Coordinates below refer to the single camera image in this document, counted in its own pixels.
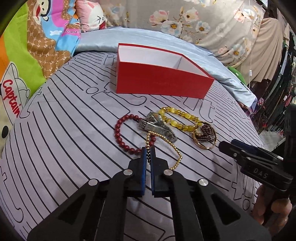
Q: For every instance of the beige hanging garment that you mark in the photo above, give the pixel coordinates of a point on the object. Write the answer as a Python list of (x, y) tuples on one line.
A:
[(266, 46)]

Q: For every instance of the light blue sheet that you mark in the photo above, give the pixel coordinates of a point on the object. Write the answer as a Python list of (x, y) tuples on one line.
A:
[(99, 41)]

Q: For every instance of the pink cartoon pillow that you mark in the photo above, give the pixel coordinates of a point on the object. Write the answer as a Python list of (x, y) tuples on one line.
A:
[(92, 16)]

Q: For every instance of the silver metal wristwatch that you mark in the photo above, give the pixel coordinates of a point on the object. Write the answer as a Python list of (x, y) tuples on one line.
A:
[(157, 127)]

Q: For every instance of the person's right hand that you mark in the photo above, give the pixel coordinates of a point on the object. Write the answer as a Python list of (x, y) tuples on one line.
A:
[(281, 212)]

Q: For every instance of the grey line-printed cloth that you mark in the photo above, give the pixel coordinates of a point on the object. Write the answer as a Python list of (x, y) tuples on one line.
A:
[(69, 139)]

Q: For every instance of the dark hanging clothes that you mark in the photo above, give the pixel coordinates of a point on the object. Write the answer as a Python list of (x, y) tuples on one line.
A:
[(277, 111)]

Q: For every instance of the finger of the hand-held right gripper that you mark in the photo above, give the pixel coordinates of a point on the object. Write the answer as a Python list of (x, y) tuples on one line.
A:
[(252, 148), (233, 153)]

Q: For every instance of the green plastic item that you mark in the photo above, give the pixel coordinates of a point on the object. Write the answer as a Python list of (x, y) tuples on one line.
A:
[(235, 71)]

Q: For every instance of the red cardboard box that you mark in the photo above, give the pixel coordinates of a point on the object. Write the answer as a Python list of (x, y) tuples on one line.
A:
[(161, 78)]

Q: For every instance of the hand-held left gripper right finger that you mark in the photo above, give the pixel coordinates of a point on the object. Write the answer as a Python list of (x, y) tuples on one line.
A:
[(154, 176)]

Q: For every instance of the cartoon monkey blanket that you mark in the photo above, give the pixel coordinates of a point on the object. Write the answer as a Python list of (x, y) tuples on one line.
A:
[(23, 58)]

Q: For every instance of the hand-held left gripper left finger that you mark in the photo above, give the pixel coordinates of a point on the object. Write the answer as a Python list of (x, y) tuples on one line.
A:
[(143, 172)]

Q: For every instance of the floral grey pillow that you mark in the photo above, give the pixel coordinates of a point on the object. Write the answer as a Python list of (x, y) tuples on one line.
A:
[(185, 23)]

